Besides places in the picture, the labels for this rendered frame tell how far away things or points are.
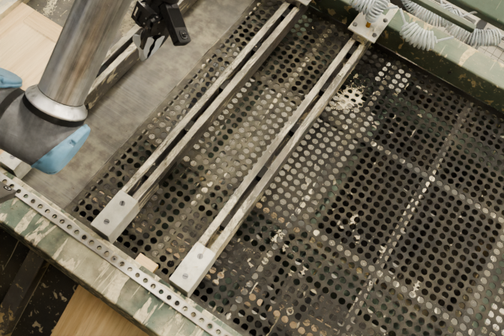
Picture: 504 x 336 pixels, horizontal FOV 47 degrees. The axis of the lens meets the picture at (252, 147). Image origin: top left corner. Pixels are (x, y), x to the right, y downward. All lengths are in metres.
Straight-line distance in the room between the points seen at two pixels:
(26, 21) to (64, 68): 1.03
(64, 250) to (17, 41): 0.74
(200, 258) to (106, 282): 0.25
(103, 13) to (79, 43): 0.07
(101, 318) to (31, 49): 0.87
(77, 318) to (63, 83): 1.01
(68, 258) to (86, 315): 0.34
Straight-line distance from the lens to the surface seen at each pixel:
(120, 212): 1.61
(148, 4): 1.57
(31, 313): 2.03
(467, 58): 2.06
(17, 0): 2.12
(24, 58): 1.99
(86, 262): 1.60
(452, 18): 1.92
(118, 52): 1.90
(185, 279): 1.54
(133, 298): 1.56
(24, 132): 1.11
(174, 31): 1.50
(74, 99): 1.08
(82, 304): 1.90
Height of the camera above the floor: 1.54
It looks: 8 degrees down
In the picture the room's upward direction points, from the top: 30 degrees clockwise
